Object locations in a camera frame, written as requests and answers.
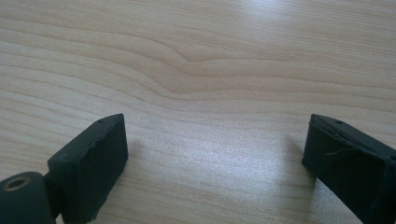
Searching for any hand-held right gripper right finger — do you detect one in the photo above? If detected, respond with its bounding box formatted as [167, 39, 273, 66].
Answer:
[301, 113, 396, 224]

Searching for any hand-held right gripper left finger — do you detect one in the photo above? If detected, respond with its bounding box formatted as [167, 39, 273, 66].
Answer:
[47, 113, 129, 224]

